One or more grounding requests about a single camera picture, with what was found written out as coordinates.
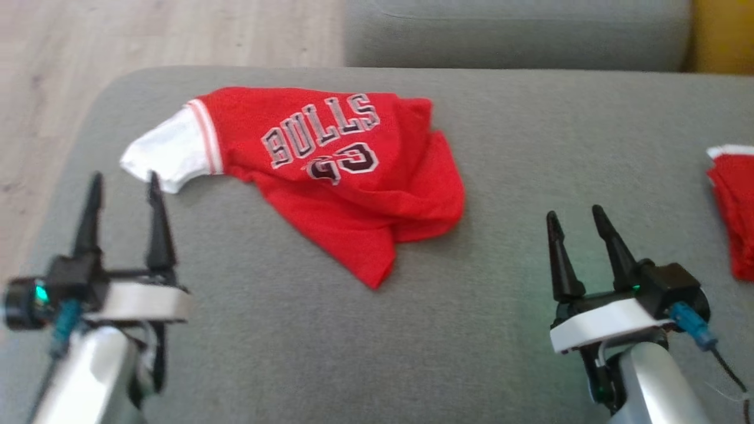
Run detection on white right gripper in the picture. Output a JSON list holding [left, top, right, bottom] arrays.
[[546, 204, 678, 354]]

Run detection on red Bulls shorts white trim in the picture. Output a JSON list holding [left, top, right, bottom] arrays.
[[706, 144, 754, 282]]

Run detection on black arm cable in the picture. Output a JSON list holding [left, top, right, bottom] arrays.
[[24, 299, 83, 424], [670, 302, 754, 424]]

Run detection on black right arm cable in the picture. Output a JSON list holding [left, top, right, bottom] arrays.
[[670, 302, 754, 424]]

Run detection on grey sofa back cushion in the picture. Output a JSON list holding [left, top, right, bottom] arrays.
[[343, 0, 693, 72]]

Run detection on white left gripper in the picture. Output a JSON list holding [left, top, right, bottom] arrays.
[[72, 171, 192, 323]]

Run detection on grey fabric sofa seat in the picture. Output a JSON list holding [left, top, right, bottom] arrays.
[[0, 65, 754, 424]]

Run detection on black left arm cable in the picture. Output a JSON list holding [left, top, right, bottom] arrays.
[[24, 299, 83, 424]]

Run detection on yellow cushion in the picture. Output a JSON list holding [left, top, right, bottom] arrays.
[[683, 0, 754, 76]]

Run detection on red Bulls jersey white sleeves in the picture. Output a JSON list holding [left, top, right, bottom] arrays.
[[120, 87, 466, 290]]

